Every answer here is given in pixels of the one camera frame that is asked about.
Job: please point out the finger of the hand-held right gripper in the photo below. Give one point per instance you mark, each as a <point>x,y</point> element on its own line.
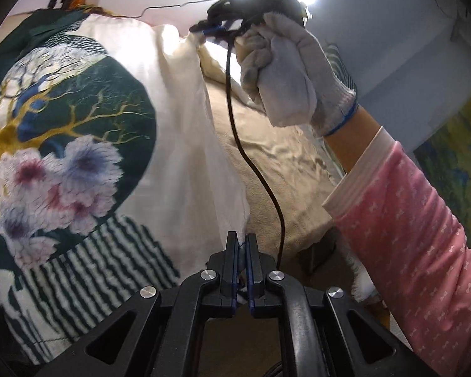
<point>212,30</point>
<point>223,4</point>

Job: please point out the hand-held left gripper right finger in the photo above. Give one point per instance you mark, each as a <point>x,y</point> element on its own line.
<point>252,282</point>

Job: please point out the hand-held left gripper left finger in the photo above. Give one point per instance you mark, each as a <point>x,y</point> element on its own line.
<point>234,279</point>

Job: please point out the white floral printed shirt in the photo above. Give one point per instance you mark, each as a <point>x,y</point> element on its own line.
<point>102,133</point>

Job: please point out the person's right hand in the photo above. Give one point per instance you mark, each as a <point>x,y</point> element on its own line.
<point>294,78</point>

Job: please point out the striped green white cloth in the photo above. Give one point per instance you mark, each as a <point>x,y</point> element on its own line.
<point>339,66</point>

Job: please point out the white fluffy cloth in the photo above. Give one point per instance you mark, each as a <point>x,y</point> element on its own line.
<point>359,275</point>

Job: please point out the beige blanket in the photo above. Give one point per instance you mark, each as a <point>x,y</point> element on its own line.
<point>274,157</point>

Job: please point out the green yellow painting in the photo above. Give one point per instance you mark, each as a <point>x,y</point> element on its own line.
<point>455,165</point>

